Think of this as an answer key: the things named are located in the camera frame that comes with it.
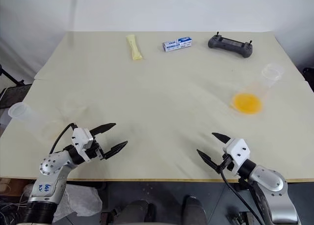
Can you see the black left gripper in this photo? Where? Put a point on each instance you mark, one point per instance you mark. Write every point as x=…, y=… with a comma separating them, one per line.
x=95, y=150

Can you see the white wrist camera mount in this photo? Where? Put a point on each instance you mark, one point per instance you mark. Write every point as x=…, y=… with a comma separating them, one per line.
x=236, y=149
x=82, y=137

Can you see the white and blue carton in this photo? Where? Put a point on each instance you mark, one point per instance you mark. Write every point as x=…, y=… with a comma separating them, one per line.
x=176, y=44

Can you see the pale yellow plastic packet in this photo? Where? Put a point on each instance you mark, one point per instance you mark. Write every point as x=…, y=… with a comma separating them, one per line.
x=134, y=48

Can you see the black mesh seat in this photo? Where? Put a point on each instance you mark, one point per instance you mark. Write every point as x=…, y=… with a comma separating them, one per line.
x=13, y=95

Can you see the large clear plastic cup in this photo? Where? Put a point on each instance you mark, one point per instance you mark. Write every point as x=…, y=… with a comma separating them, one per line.
x=247, y=103

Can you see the small clear plastic cup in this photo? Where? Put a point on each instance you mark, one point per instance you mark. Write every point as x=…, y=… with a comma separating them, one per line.
x=27, y=118

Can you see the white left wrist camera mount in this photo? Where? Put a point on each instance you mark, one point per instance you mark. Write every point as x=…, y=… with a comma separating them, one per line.
x=82, y=137

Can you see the dark grey handheld controller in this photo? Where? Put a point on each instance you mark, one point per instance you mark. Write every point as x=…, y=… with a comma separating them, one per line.
x=230, y=45

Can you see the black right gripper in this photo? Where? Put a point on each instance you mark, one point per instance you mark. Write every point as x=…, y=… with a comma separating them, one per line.
x=226, y=163

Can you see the crumpled clear plastic bag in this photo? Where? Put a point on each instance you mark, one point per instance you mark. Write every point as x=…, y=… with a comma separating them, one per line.
x=78, y=203

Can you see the black tripod stand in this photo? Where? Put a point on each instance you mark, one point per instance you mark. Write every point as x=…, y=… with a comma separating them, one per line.
x=9, y=76

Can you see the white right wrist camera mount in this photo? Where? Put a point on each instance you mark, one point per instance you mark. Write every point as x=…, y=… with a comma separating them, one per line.
x=236, y=149

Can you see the dark rounded shape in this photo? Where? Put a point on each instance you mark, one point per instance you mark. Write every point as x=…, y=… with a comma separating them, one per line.
x=133, y=212
x=195, y=210

